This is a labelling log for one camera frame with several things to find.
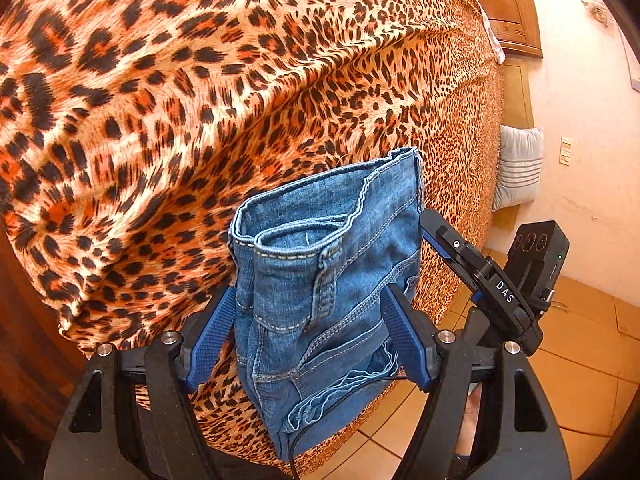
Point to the small wall decoration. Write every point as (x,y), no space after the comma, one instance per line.
(599,12)

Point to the wall switch plate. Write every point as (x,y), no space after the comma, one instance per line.
(565,151)

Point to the dark wooden bed frame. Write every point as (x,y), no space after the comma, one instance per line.
(30,340)

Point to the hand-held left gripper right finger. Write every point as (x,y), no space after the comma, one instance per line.
(400,340)

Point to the leopard print bed sheet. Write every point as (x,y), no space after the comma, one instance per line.
(150,110)

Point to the dark wooden headboard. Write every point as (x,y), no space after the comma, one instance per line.
(505,0)

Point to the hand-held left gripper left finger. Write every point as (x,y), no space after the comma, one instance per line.
(215,330)

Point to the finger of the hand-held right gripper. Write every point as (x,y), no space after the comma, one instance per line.
(430,225)

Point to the blue denim pants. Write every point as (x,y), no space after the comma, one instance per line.
(310,280)

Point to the grey striped pillow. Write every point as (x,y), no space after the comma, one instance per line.
(520,170)

